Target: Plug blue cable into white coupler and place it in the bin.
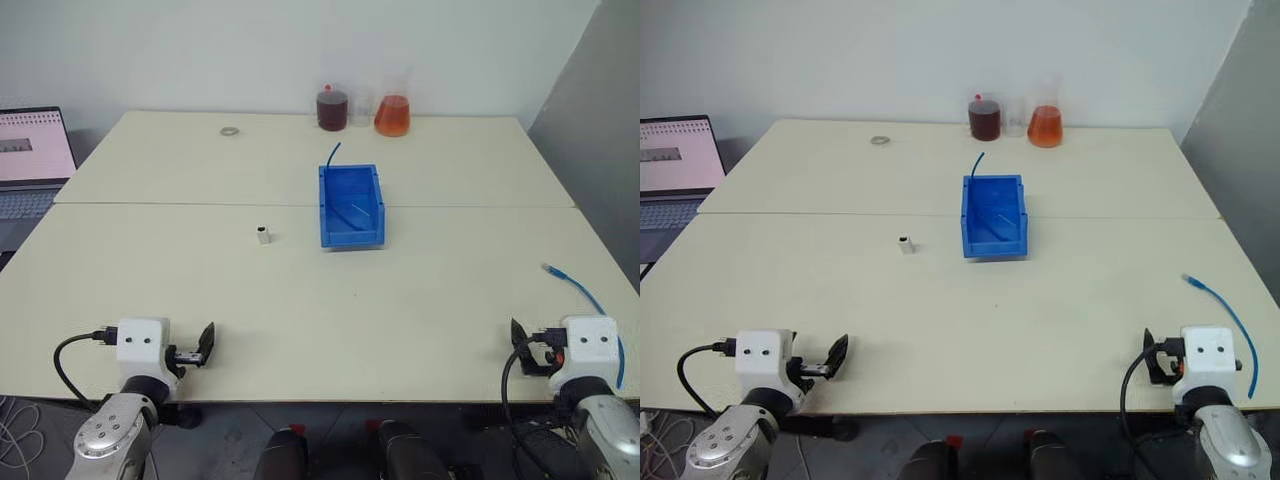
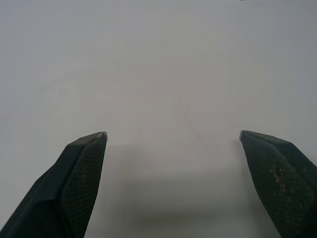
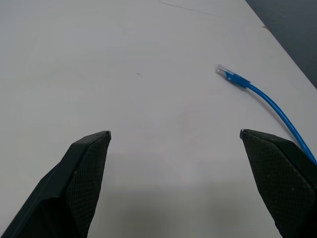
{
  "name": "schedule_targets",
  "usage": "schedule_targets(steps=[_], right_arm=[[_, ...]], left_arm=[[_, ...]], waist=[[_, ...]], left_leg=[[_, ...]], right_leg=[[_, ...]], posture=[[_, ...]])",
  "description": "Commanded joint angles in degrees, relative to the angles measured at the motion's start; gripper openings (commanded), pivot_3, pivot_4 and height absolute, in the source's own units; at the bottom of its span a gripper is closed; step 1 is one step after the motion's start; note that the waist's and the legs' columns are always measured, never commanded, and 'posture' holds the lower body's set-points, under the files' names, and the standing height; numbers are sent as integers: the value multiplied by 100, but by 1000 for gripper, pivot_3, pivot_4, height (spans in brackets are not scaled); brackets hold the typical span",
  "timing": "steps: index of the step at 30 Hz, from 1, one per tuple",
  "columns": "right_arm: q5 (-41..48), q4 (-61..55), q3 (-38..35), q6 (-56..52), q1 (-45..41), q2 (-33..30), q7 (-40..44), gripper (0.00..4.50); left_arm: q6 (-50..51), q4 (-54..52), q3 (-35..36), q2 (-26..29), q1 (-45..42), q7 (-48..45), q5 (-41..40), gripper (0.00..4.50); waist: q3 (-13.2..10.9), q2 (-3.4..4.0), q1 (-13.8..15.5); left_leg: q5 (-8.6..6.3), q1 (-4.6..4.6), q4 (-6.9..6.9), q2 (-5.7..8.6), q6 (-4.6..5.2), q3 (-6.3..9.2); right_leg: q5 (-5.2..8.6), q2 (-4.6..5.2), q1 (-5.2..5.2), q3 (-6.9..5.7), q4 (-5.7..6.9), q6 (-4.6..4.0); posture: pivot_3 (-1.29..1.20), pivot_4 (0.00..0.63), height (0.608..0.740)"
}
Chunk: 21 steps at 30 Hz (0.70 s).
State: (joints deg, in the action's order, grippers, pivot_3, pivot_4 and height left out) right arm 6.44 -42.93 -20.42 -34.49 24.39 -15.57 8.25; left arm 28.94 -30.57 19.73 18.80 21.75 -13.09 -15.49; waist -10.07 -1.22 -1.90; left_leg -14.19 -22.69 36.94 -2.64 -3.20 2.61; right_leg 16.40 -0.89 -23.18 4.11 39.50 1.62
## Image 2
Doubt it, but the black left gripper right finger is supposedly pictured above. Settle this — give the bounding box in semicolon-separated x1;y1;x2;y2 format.
238;130;317;238

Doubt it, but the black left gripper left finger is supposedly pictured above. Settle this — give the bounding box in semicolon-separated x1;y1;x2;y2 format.
0;131;108;238

